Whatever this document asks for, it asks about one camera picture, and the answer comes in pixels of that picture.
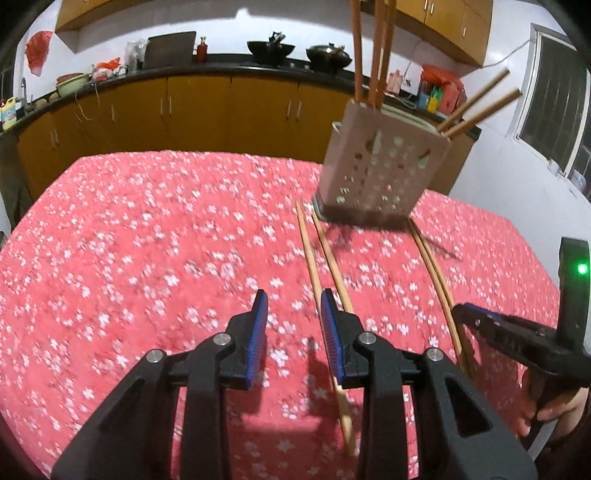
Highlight person's right hand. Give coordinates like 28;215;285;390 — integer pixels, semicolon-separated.
516;386;591;445

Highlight green basin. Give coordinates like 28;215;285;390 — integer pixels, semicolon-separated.
56;72;90;97

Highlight large red plastic bag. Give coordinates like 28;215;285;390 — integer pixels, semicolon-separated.
420;64;465;93

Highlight yellow detergent bottle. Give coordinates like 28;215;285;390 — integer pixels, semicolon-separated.
0;95;17;131

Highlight clear plastic bag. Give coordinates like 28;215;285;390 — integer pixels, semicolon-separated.
125;39;150;71

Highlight white wall cable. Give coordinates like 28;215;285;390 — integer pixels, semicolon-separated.
405;38;533;94

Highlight crumpled red plastic bag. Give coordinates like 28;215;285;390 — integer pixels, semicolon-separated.
92;57;122;80

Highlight red floral tablecloth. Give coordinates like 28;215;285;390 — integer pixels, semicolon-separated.
0;150;574;480

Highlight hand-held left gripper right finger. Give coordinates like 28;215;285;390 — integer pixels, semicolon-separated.
320;288;539;480

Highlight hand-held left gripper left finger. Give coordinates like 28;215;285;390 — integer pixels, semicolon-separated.
51;290;269;480

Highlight wooden chopstick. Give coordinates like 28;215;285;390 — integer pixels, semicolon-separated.
379;0;398;108
369;0;387;108
436;69;511;133
311;214;358;458
407;220;465;360
295;202;327;302
349;0;364;103
444;88;523;138
413;223;476;378

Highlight wooden wall cabinet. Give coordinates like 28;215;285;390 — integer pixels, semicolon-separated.
359;0;495;68
55;0;94;33

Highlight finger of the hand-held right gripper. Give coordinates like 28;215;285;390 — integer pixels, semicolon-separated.
452;302;558;348
466;325;570;371

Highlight beige perforated chopstick holder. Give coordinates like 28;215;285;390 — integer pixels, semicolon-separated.
312;99;451;227

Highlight wooden base cabinets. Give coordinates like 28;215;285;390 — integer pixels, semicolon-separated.
16;74;481;205

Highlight dark cutting board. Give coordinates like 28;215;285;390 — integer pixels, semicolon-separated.
143;31;197;69

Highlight black wok with lid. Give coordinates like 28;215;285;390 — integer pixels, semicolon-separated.
305;42;353;71

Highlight black kitchen countertop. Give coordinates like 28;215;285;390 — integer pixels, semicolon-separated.
0;52;484;140

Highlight barred window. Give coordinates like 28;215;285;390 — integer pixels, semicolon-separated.
514;24;591;200

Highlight hanging red plastic bag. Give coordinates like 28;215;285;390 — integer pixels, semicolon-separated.
25;30;54;76

